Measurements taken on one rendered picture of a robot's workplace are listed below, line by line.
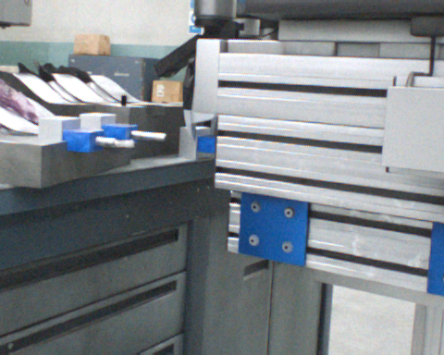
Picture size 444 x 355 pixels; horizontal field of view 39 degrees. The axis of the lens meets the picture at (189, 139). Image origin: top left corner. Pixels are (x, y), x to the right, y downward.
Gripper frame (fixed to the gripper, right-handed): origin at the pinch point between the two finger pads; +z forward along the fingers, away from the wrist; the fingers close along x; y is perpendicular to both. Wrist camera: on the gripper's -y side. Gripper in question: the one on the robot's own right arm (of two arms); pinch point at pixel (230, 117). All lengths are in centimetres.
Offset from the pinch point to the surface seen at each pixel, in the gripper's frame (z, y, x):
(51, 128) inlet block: -2, -3, -80
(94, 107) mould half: -4, -10, -53
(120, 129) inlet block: -2, 2, -69
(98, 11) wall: -93, -381, 654
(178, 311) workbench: 35, 3, -41
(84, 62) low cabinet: -20, -371, 600
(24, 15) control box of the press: -26, -71, 15
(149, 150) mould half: 3, -1, -51
